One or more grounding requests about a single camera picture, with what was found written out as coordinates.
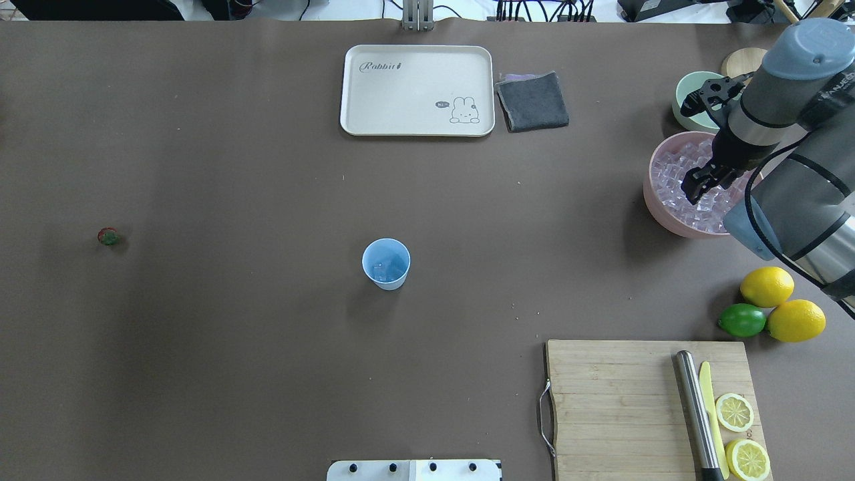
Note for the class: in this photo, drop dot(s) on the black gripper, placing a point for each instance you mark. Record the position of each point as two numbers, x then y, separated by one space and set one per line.
732 152

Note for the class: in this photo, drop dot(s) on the red strawberry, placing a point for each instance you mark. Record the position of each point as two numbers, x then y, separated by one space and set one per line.
108 236

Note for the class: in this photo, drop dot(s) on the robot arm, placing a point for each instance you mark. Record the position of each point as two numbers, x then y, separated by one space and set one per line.
798 107

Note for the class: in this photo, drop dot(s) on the pile of clear ice cubes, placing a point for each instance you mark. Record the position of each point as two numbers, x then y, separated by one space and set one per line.
668 174

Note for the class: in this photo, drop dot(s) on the wooden cup stand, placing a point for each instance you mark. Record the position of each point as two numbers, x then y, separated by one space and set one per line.
748 59

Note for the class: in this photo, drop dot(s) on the blue cup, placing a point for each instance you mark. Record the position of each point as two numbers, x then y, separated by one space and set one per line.
386 262

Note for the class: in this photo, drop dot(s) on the pink bowl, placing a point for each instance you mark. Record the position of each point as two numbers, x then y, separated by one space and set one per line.
658 207

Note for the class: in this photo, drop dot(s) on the upper yellow lemon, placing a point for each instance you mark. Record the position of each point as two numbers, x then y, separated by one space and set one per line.
767 287

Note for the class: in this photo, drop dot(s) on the yellow lemon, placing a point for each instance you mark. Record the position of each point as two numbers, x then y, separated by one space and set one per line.
767 287
797 320

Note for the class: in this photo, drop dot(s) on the green lime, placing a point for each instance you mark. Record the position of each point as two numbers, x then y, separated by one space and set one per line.
742 320

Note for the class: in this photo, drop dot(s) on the lower yellow lemon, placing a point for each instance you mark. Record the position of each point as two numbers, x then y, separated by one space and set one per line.
797 320

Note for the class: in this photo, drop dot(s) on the grey folded cloth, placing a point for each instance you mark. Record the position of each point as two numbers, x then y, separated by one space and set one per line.
532 101

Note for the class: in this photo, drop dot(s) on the yellow plastic knife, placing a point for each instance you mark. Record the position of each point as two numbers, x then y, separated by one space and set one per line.
706 387

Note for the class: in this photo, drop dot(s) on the upper lemon half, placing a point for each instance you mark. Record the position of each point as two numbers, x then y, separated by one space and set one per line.
734 412

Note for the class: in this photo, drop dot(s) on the lemon half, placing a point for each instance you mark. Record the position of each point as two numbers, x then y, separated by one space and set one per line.
734 412
748 460

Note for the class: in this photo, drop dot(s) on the wooden cutting board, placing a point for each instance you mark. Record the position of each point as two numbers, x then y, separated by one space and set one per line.
616 406

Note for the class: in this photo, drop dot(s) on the lower lemon half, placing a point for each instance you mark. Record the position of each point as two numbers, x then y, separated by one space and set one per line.
748 460

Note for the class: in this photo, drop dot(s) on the cream rabbit tray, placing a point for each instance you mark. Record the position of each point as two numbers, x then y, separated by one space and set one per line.
417 90

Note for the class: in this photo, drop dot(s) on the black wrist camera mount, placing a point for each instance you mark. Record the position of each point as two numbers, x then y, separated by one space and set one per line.
715 97

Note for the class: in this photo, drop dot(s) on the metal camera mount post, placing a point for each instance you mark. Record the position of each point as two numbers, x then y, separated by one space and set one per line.
417 15

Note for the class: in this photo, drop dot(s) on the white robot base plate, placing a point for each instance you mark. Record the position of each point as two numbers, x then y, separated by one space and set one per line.
416 469

